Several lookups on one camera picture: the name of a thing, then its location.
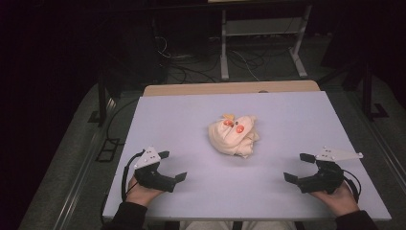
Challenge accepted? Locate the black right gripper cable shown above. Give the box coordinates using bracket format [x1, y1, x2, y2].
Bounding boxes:
[342, 169, 363, 204]

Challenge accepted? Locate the person's right hand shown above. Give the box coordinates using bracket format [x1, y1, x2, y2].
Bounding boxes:
[310, 183, 360, 218]

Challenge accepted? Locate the person's left hand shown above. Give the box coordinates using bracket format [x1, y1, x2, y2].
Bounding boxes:
[125, 176, 165, 207]

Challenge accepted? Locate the cream garment with orange print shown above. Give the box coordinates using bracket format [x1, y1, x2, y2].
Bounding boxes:
[208, 113, 260, 159]

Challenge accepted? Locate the aluminium floor rail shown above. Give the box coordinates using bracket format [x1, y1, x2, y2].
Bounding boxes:
[52, 97, 117, 230]
[348, 92, 406, 190]

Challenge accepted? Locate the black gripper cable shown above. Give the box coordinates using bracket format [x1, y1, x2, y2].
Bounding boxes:
[121, 149, 147, 203]
[342, 169, 363, 204]

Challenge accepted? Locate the black metal stand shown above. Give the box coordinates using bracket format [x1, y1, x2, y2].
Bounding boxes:
[88, 71, 124, 128]
[344, 61, 390, 122]

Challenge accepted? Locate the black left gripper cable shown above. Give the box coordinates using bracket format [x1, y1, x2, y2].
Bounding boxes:
[121, 149, 147, 203]

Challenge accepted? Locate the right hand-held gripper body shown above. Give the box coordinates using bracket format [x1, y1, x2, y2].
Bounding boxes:
[296, 146, 364, 195]

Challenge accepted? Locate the tangle of floor cables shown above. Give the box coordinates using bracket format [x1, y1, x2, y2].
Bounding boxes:
[154, 34, 266, 84]

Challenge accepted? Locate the white metal desk frame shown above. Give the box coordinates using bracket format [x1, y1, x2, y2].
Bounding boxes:
[219, 4, 313, 81]

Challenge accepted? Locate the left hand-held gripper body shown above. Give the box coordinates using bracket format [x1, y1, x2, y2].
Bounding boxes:
[133, 146, 177, 194]

